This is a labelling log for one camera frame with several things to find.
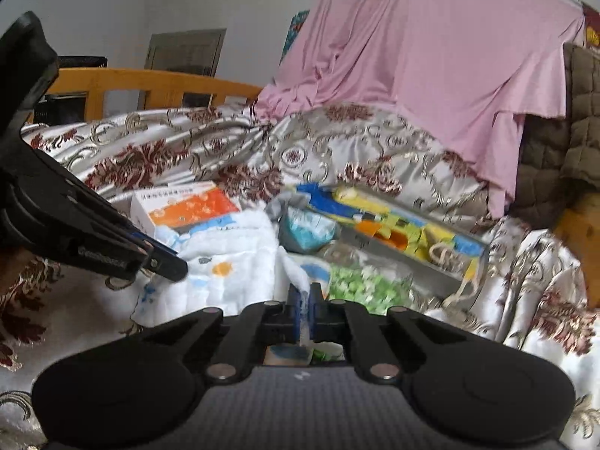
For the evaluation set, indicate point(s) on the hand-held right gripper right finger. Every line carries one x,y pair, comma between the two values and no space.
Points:
319,313

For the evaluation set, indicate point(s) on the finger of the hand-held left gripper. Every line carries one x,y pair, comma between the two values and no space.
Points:
133,230
166,266

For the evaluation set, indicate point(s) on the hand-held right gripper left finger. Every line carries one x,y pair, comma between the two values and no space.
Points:
294,311

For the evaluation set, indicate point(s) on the grey storage tray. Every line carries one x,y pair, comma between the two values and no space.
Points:
403,262

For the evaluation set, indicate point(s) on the bag of green pieces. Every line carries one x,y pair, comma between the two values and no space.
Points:
365,286

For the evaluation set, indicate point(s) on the orange and white box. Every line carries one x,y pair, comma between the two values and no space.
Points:
187,208

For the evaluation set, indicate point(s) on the grey bag with blue packets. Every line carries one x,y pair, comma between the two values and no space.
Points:
304,229

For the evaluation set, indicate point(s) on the yellow printed cloth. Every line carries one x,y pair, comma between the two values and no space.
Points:
375,211

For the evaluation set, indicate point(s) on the black plastic crate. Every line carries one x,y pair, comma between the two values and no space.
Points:
82,62

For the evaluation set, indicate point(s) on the floral satin bed cover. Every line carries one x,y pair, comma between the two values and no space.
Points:
328,145

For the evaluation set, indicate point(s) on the grey door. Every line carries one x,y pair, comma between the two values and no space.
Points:
187,51

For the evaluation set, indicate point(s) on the brown quilted jacket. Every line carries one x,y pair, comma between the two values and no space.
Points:
543,159

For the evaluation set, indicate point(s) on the pink cloth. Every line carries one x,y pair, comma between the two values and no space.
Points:
422,56

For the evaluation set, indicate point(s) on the teal wall poster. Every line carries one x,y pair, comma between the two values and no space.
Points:
294,33

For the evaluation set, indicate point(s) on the red yellow wall poster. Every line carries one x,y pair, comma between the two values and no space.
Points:
591,28

